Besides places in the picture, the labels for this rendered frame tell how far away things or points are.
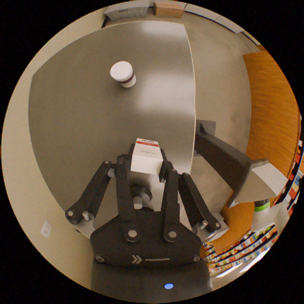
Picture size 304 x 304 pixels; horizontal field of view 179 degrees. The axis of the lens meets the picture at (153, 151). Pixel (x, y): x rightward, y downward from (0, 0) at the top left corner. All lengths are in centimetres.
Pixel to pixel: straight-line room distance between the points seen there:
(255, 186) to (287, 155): 128
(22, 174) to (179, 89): 72
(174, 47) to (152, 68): 10
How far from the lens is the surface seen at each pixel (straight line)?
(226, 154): 81
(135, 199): 33
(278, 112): 188
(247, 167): 60
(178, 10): 204
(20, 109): 66
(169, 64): 30
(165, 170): 16
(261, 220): 73
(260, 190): 59
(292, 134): 179
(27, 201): 66
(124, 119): 27
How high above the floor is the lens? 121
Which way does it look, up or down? 67 degrees down
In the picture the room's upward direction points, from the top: 171 degrees clockwise
